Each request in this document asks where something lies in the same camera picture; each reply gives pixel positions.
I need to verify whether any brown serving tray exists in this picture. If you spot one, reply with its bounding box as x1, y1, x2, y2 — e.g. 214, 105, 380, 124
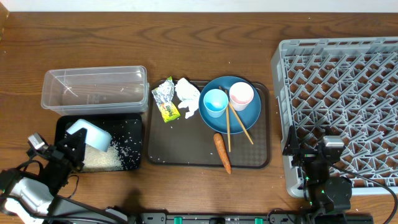
144, 82, 272, 169

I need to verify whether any black waste tray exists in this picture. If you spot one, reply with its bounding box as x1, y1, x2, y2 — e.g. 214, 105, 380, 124
54, 113, 143, 171

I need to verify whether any foil snack wrapper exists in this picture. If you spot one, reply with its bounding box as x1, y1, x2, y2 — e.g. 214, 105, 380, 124
152, 77, 180, 123

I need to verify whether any clear plastic bin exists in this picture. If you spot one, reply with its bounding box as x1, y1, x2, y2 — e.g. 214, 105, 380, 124
41, 65, 149, 116

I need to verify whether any right wooden chopstick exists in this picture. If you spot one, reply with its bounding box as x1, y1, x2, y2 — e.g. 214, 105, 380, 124
229, 102, 254, 145

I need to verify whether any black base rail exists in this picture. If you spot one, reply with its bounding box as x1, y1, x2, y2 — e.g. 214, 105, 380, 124
135, 210, 374, 224

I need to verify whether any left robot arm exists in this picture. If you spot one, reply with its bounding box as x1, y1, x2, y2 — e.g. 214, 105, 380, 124
1, 128, 135, 223

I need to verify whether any white rice pile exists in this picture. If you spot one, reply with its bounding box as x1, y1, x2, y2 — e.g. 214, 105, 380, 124
82, 144, 123, 172

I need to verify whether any dark blue plate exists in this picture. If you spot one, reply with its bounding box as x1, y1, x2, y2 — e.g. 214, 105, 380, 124
199, 76, 261, 134

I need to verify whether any wooden chopstick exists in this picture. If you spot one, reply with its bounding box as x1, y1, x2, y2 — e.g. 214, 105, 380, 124
226, 100, 231, 152
229, 102, 254, 145

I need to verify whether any left wooden chopstick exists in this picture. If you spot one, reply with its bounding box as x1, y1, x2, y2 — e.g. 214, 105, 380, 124
226, 100, 231, 152

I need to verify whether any light blue cup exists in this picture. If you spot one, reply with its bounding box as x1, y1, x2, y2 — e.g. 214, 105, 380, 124
203, 89, 229, 118

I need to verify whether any light blue bowl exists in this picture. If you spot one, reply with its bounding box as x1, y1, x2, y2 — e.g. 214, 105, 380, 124
67, 119, 112, 152

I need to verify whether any white tissue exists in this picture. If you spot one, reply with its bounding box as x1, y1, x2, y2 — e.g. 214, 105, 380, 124
175, 78, 200, 119

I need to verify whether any white pink cup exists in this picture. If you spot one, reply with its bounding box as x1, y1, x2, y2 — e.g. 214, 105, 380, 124
229, 82, 254, 111

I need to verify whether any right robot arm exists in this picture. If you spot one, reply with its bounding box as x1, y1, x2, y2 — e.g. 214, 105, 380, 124
282, 126, 352, 223

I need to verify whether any orange carrot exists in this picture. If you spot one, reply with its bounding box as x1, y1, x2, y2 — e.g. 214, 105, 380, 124
213, 133, 232, 174

